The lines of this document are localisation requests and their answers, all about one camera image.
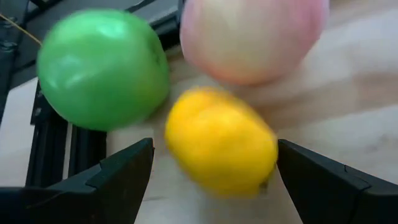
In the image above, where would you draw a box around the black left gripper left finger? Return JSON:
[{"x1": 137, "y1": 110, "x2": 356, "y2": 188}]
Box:
[{"x1": 0, "y1": 138, "x2": 155, "y2": 224}]

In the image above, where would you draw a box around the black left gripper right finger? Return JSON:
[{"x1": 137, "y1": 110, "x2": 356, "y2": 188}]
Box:
[{"x1": 276, "y1": 139, "x2": 398, "y2": 224}]

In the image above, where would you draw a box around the yellow lemon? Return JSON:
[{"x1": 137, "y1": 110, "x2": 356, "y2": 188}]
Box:
[{"x1": 164, "y1": 86, "x2": 279, "y2": 198}]

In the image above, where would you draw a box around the green apple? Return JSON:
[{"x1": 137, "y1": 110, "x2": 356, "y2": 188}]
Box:
[{"x1": 36, "y1": 8, "x2": 171, "y2": 132}]

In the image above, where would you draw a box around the pink peach with green leaf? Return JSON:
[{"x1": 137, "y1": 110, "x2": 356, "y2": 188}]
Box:
[{"x1": 179, "y1": 0, "x2": 330, "y2": 86}]

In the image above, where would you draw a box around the black aluminium table frame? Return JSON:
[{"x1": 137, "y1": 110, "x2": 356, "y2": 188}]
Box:
[{"x1": 0, "y1": 0, "x2": 187, "y2": 188}]

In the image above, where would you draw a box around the yellow power cable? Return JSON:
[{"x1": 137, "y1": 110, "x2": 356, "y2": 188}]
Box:
[{"x1": 0, "y1": 12, "x2": 43, "y2": 46}]

